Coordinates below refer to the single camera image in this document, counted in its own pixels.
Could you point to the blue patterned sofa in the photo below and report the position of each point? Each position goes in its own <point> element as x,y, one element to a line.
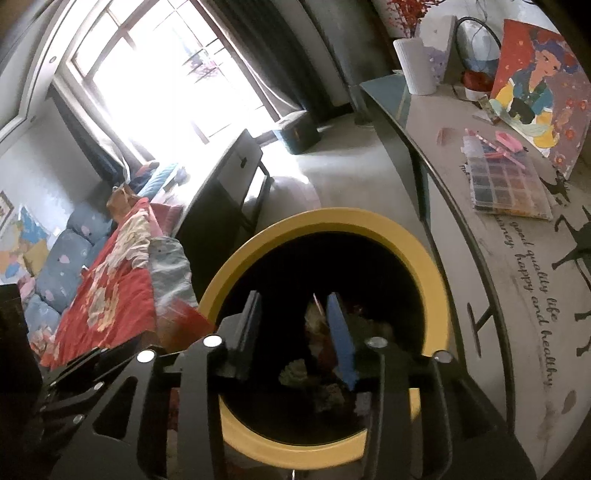
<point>64,258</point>

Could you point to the clear bead organiser box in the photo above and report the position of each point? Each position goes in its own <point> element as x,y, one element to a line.
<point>508,180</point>

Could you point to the dark grey curtain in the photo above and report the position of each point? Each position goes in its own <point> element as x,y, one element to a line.
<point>281,55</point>
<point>87,138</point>

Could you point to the side table with print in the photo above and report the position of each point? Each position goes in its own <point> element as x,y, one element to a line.
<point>508,258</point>

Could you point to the light blue quilt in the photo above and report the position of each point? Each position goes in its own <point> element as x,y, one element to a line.
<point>171,272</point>

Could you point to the pink plastic tray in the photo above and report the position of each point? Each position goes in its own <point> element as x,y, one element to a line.
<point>509,141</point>

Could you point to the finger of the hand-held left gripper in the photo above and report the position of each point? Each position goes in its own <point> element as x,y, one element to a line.
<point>69,392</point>

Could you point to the pink pen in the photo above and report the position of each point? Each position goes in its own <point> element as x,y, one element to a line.
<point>489,143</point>

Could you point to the white ribbed vase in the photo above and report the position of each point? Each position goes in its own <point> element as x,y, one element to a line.
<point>415,69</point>

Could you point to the blue square stool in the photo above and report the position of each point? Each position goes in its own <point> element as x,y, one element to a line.
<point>298,134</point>

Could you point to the small picture card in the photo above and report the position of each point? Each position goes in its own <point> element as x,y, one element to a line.
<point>489,110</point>

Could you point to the pink clothes pile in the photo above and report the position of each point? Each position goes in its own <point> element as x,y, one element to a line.
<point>27,285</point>

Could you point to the glass balcony door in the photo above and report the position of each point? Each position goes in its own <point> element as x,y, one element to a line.
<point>152,83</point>

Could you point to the small white cup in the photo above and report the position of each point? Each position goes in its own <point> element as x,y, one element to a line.
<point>478,87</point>

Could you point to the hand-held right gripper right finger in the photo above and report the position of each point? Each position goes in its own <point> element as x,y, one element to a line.
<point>341,341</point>

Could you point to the orange plush toy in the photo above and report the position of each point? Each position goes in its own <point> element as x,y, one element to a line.
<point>122,203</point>

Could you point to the round black rimmed mirror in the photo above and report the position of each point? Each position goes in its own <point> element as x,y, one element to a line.
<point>475,50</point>

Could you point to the yellow cushion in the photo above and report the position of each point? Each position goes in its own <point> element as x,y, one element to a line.
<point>34,261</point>

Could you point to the wooden coffee table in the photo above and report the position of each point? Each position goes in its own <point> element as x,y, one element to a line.
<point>217,170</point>

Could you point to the framed embroidery picture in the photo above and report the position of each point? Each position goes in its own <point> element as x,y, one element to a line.
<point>4,210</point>

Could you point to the red floral blanket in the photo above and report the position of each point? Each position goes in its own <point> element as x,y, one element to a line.
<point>115,286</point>

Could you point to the grey standing air conditioner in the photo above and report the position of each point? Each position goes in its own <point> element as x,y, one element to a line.
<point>351,60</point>

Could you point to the hanging red blue laundry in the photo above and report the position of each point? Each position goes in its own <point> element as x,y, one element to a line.
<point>202,64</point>

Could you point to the country map poster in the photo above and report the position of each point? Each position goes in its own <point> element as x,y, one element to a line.
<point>21,244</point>

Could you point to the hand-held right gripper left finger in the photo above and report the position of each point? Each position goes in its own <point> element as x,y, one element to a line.
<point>244,337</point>

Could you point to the white lilac box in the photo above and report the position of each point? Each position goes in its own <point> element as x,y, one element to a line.
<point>441,37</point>

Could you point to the yellow rimmed trash bin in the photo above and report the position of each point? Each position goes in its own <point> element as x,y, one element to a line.
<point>323,217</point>

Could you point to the colourful figure painting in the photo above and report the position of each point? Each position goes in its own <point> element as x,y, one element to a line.
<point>535,83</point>

